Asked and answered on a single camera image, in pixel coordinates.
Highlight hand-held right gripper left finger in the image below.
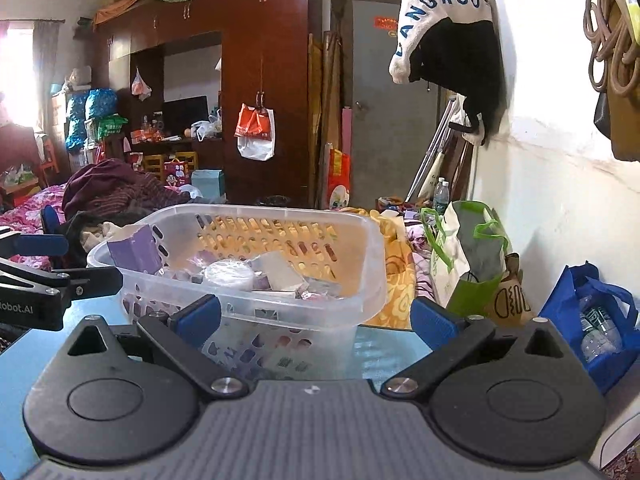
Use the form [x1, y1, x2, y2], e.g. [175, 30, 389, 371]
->
[66, 293, 251, 402]

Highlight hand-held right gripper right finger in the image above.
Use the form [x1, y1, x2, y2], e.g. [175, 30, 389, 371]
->
[381, 296, 582, 402]

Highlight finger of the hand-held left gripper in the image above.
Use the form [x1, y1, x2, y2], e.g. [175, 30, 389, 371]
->
[0, 258, 124, 302]
[0, 226, 70, 258]

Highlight small purple box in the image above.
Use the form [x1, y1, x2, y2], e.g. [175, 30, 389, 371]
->
[106, 224, 169, 274]

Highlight round white cotton pack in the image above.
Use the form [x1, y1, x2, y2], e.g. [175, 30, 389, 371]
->
[201, 259, 257, 292]

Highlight white plastic basket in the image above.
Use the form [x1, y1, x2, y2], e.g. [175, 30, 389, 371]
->
[86, 203, 388, 383]

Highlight white box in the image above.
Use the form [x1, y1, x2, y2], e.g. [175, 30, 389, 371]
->
[249, 251, 314, 292]

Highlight pink floral bedsheet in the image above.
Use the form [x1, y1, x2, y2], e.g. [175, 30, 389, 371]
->
[0, 184, 72, 262]

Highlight cream cloth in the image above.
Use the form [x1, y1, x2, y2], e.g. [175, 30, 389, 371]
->
[101, 221, 134, 242]

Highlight yellow blanket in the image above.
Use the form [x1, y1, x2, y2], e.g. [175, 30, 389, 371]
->
[359, 209, 419, 332]

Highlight green and white shopping bag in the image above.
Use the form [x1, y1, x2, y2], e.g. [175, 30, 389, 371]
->
[419, 199, 512, 319]

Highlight brown paper bag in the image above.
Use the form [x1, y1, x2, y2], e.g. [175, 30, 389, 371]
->
[481, 254, 534, 324]

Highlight pile of clothes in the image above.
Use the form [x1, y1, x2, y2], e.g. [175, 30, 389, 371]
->
[61, 158, 202, 262]

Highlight clear water bottle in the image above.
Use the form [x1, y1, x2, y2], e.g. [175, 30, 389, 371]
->
[431, 176, 454, 217]

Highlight blue shopping bag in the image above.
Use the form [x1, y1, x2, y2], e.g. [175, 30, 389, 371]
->
[539, 261, 640, 394]

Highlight blue printed plastic bag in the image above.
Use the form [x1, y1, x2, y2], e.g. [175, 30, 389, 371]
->
[84, 88, 119, 122]
[64, 92, 87, 149]

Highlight teal box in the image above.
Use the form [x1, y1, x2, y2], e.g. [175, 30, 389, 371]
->
[190, 169, 225, 201]

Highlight printed cardboard box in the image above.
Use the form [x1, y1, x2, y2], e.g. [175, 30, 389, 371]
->
[163, 158, 189, 187]

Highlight green printed bag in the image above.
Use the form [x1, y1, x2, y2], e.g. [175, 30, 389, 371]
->
[84, 114, 129, 142]

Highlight bottles in blue bag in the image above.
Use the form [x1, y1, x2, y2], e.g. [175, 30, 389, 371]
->
[579, 294, 627, 362]

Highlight grey curtain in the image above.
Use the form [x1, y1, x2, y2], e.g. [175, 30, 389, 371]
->
[31, 19, 62, 132]

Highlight red and yellow bag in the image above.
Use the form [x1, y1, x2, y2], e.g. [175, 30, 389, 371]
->
[326, 146, 352, 209]

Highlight metal crutch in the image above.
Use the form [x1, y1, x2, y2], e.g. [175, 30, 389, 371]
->
[406, 94, 459, 202]

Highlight television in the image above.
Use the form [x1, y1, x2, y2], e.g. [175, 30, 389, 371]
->
[161, 94, 211, 139]

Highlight white plastic bag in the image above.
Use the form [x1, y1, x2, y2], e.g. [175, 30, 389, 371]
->
[190, 113, 224, 143]

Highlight pink plastic bag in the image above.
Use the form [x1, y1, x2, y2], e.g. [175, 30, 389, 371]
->
[130, 66, 153, 103]

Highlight orange and white hanging bag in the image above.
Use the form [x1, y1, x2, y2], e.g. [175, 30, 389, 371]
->
[234, 101, 277, 163]

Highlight grey door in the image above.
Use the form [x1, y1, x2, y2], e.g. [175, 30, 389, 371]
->
[349, 0, 449, 202]

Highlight wooden planks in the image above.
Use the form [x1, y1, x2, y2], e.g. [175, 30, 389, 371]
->
[306, 31, 347, 209]

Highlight black garment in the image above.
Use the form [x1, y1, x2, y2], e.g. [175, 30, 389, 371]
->
[409, 19, 507, 147]

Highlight brown wooden wardrobe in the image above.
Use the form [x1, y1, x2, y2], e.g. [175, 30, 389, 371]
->
[94, 0, 325, 209]

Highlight coiled rope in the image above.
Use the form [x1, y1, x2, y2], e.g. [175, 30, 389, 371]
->
[583, 0, 640, 97]

